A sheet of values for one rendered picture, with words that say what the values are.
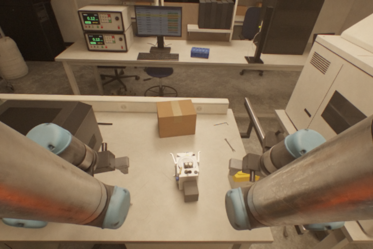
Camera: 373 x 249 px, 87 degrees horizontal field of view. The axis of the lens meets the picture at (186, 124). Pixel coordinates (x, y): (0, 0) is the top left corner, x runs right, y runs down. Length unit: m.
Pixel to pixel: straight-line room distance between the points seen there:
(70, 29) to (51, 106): 4.76
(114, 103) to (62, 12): 4.46
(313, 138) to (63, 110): 0.96
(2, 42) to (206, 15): 3.35
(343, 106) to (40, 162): 1.15
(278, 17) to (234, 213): 2.38
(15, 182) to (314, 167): 0.26
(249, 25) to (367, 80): 3.51
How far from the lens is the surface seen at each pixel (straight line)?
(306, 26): 2.77
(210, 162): 1.10
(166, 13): 2.42
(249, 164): 0.59
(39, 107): 1.13
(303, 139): 0.46
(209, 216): 0.94
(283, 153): 0.49
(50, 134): 0.47
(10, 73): 4.69
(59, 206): 0.28
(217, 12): 2.65
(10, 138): 0.22
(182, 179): 0.91
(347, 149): 0.20
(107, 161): 0.60
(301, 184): 0.24
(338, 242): 1.28
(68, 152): 0.49
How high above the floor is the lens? 1.74
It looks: 40 degrees down
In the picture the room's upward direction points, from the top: 3 degrees clockwise
